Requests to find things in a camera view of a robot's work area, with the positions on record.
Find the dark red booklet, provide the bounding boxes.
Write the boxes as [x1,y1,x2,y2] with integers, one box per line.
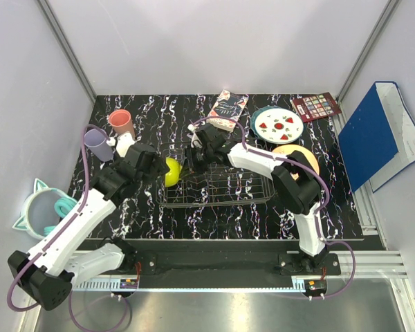
[290,92,342,123]

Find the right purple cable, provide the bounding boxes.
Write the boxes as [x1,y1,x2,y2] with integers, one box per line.
[188,116,356,300]

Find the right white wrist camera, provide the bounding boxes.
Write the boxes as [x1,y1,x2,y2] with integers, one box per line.
[187,124,202,148]

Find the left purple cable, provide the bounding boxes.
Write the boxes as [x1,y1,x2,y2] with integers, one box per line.
[6,124,132,331]

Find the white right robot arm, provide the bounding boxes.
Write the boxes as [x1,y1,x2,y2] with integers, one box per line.
[183,123,326,274]

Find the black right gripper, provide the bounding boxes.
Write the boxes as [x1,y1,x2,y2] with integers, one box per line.
[179,145,214,179]

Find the purple cable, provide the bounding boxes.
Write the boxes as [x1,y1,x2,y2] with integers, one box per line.
[188,116,356,300]
[6,124,132,331]

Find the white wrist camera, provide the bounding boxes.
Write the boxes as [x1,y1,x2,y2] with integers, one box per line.
[187,124,202,148]
[106,131,136,158]

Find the lilac cup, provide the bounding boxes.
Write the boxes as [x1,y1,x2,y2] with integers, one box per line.
[84,129,113,162]

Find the floral cover book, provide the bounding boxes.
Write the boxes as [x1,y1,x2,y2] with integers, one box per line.
[207,90,249,132]

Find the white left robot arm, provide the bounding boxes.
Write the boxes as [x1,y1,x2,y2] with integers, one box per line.
[8,142,169,311]

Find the white cat-ear basket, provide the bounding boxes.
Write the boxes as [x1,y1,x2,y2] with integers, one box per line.
[12,178,72,240]

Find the yellow-green bowl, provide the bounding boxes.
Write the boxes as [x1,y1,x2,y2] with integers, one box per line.
[165,157,182,187]

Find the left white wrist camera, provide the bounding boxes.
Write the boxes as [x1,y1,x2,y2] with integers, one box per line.
[106,131,136,158]

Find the grey wire dish rack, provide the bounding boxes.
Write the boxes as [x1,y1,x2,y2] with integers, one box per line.
[156,163,275,208]

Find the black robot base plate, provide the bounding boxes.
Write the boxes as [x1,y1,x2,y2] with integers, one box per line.
[53,237,364,290]

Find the teal headphones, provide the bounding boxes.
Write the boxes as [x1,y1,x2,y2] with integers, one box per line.
[54,197,77,219]

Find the white plate with strawberries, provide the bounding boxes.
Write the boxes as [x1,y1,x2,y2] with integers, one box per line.
[254,107,304,145]

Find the beige speckled plate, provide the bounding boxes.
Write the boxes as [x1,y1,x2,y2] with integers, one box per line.
[272,144,320,175]

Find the blue ring binder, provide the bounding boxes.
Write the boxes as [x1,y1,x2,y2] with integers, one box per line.
[338,81,415,192]

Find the teal scalloped plate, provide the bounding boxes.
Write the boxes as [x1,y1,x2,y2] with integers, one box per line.
[250,109,304,145]

